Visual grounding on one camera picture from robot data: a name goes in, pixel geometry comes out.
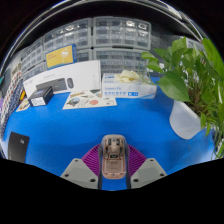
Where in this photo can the white blue glove box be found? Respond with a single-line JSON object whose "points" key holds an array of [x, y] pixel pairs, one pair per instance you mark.
{"points": [[126, 90]]}

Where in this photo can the green plant in white pot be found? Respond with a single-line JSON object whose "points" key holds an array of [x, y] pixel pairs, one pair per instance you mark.
{"points": [[186, 83]]}

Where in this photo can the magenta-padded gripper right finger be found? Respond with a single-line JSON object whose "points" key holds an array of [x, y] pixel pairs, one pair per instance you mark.
{"points": [[148, 172]]}

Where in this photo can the red blue checked cloth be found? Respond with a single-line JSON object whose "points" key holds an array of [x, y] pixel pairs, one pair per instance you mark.
{"points": [[11, 86]]}

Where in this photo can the yellow card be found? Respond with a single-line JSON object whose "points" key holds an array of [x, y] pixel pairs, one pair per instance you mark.
{"points": [[61, 56]]}

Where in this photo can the black mouse pad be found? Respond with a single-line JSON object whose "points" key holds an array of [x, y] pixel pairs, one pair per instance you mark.
{"points": [[18, 146]]}

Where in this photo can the small black box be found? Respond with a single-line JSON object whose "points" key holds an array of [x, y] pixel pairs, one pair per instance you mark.
{"points": [[40, 97]]}

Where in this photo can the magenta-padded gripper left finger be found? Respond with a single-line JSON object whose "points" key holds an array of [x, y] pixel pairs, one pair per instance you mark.
{"points": [[78, 173]]}

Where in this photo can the white keyboard packaging box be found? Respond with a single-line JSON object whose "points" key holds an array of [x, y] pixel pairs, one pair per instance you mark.
{"points": [[83, 73]]}

